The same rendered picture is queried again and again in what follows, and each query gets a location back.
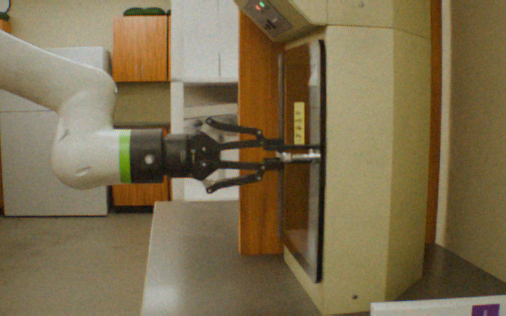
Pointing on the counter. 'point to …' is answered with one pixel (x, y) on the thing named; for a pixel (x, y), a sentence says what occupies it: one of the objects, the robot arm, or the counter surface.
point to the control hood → (297, 14)
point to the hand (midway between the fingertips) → (284, 154)
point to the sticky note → (299, 123)
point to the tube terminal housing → (373, 152)
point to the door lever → (294, 156)
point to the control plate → (267, 16)
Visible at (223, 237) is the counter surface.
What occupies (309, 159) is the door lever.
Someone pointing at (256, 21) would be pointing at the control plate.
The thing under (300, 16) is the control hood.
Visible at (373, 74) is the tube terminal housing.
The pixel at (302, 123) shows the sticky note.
